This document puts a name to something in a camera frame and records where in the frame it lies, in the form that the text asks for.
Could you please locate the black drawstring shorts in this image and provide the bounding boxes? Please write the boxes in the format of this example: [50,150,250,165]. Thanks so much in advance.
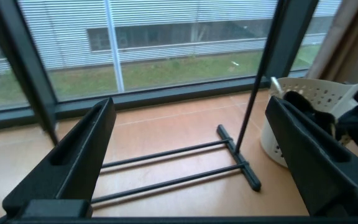
[283,90,337,136]

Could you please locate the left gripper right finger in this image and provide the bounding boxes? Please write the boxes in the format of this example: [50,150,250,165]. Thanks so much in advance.
[265,95,358,217]

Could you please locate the black clothes rack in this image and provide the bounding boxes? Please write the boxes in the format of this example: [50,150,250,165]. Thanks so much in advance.
[90,0,288,205]

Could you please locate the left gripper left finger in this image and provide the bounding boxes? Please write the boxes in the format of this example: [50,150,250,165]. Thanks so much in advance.
[2,96,117,218]

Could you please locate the window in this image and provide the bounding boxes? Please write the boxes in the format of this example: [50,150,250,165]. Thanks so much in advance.
[0,0,343,146]

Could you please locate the white laundry basket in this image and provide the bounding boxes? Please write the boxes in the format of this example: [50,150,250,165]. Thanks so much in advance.
[259,77,358,169]

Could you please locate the beige curtain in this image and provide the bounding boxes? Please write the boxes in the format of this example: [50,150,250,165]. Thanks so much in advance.
[305,0,358,84]

